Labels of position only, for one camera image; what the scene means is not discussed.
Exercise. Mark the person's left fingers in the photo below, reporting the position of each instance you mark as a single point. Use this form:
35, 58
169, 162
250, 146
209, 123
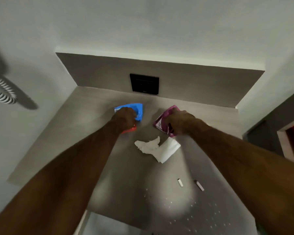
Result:
129, 111

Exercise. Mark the black wall flush plate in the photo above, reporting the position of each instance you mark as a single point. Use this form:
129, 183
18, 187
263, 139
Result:
144, 83

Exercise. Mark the person's right fingers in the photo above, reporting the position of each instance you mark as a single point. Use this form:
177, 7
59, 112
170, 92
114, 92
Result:
172, 118

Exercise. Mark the small white and grey stick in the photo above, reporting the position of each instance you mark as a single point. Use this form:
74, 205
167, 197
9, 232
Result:
199, 185

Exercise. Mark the purple snack packet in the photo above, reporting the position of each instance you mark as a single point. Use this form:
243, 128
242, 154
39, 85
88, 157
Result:
161, 119

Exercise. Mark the person's left forearm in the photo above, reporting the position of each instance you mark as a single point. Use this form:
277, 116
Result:
56, 181

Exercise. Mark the person's left hand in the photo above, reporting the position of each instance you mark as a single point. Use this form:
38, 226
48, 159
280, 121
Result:
122, 121

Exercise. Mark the person's right forearm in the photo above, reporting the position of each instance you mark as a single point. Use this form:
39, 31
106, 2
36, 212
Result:
254, 178

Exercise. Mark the blue and red snack packet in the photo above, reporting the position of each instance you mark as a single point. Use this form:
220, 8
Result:
138, 111

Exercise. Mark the person's right hand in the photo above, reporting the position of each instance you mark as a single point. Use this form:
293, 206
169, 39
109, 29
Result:
182, 122

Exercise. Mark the crumpled white tissue paper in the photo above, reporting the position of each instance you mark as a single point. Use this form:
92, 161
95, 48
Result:
159, 149

